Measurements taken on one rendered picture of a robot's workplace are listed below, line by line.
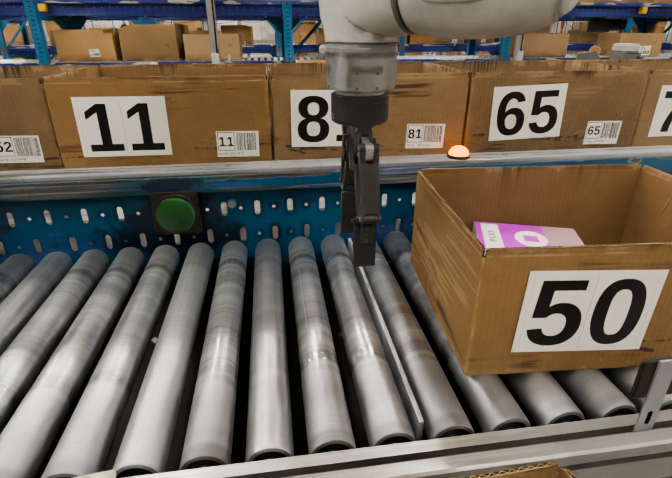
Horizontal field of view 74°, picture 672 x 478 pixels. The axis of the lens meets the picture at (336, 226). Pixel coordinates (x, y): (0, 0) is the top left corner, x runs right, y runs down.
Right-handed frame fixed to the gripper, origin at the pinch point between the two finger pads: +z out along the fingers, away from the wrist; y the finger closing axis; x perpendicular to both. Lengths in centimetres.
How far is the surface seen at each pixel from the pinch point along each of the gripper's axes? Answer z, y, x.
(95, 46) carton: -10, -457, -183
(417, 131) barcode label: -8.6, -28.8, 17.7
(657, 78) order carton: -18, -29, 69
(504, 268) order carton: -4.4, 19.7, 12.2
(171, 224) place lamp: 5.8, -21.2, -31.0
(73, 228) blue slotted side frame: 8, -26, -50
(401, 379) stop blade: 11.2, 18.0, 2.4
